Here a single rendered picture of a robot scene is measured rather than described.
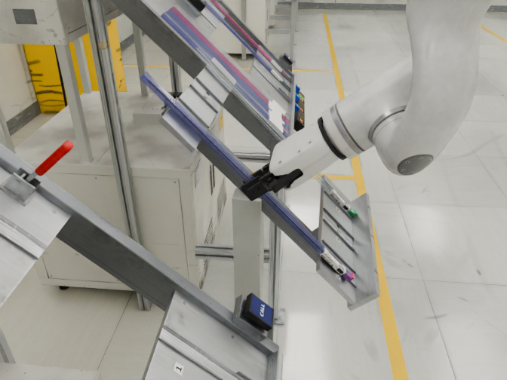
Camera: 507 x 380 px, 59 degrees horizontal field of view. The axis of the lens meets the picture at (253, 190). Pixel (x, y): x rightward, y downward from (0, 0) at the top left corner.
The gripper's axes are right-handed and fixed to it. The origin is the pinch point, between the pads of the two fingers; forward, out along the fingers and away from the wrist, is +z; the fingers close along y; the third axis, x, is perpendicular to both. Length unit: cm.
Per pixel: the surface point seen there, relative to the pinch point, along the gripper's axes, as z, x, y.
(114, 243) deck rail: 13.3, -10.6, 18.6
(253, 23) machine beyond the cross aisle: 86, 3, -411
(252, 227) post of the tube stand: 12.3, 11.5, -10.5
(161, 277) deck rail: 12.3, -2.3, 18.2
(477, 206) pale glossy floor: -16, 132, -150
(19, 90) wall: 203, -75, -218
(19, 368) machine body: 51, -1, 19
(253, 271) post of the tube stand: 19.5, 21.0, -10.5
